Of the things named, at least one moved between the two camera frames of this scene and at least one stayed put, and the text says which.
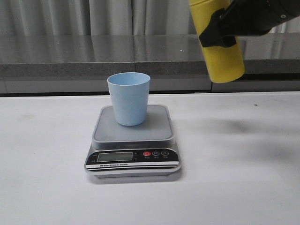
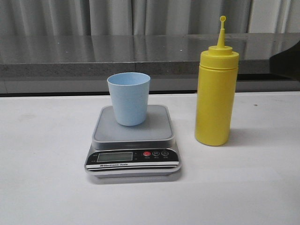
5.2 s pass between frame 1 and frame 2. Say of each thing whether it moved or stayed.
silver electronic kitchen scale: stayed
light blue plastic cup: stayed
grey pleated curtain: stayed
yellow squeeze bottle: moved
